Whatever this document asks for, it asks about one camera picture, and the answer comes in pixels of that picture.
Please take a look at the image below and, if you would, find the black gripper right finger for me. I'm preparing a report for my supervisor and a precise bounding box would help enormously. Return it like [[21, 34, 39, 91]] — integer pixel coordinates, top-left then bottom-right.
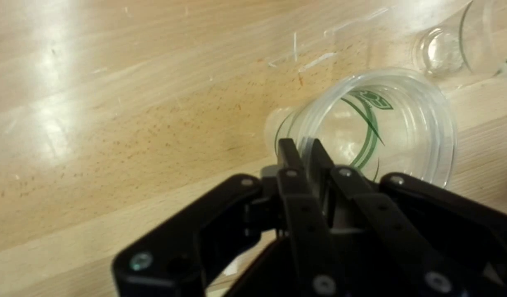
[[307, 138, 507, 297]]

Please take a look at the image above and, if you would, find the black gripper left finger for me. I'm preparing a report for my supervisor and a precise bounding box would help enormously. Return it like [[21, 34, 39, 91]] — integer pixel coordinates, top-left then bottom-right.
[[110, 137, 341, 297]]

